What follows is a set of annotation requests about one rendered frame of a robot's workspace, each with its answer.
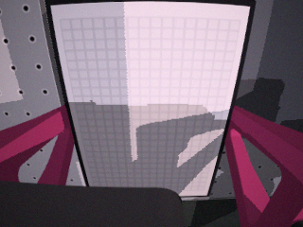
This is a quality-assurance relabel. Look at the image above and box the light grey perforated base plate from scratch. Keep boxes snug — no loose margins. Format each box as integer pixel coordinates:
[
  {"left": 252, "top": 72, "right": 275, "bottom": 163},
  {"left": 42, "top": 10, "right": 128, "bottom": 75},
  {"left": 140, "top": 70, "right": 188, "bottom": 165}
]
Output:
[{"left": 0, "top": 0, "right": 281, "bottom": 201}]

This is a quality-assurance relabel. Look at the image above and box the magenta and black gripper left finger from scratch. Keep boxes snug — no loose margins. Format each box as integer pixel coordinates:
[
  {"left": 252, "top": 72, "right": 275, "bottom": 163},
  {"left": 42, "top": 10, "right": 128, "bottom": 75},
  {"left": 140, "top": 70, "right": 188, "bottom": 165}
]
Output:
[{"left": 0, "top": 105, "right": 75, "bottom": 185}]

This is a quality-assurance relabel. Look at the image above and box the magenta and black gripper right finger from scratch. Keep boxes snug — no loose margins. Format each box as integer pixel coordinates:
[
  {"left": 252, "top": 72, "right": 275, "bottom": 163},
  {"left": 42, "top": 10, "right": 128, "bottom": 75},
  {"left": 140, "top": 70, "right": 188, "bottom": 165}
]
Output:
[{"left": 224, "top": 105, "right": 303, "bottom": 227}]

